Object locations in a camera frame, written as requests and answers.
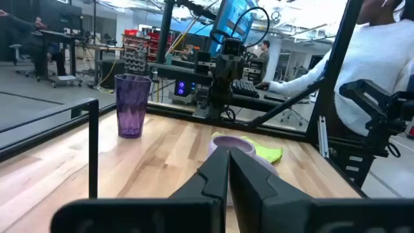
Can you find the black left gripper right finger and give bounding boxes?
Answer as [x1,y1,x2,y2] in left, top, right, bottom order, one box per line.
[228,147,414,233]

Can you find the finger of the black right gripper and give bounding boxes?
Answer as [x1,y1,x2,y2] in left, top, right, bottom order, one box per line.
[195,50,212,77]
[247,60,263,82]

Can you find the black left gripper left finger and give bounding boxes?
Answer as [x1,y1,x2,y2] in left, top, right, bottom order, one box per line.
[50,146,230,233]

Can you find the lilac ribbed mug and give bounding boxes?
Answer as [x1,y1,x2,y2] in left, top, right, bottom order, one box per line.
[207,135,279,177]

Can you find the purple faceted plastic tumbler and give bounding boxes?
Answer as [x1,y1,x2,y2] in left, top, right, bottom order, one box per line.
[114,73,152,140]

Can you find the person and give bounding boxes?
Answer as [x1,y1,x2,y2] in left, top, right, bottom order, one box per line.
[255,0,414,137]
[257,39,271,82]
[0,9,67,77]

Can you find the black computer keyboard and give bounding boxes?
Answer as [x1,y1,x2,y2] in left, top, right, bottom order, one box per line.
[231,79,261,98]

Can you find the dark computer desk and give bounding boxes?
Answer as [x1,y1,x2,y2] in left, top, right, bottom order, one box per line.
[147,61,311,114]

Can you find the computer case with purple lights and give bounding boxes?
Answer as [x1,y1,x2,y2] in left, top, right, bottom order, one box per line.
[173,80,197,98]

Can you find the computer monitor with blue screen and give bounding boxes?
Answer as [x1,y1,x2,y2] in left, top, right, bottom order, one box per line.
[208,0,259,58]

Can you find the office chair base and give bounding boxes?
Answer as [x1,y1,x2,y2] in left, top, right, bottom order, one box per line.
[278,106,310,128]

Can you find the red storage bin rack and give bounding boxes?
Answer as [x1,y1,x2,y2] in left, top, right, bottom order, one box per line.
[122,28,174,63]

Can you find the lime green microfibre cloth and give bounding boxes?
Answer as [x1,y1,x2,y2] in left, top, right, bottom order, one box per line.
[212,131,284,164]

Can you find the grey perforated rack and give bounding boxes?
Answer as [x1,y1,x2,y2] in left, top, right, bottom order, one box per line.
[124,41,149,77]

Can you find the white aluminium strips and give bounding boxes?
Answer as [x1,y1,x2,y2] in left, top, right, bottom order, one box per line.
[317,115,330,159]

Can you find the black cabinet box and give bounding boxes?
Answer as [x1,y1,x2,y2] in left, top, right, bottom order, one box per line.
[96,60,125,90]

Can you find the black rolling desk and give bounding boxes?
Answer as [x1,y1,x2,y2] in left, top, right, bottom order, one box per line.
[35,29,84,89]

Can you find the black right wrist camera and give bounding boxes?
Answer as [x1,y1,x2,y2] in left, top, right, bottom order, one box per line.
[222,38,246,56]

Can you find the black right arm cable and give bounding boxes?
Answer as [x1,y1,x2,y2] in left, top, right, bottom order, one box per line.
[210,6,271,49]

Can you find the black aluminium rig frame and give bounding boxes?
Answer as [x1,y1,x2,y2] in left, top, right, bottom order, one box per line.
[0,0,369,199]

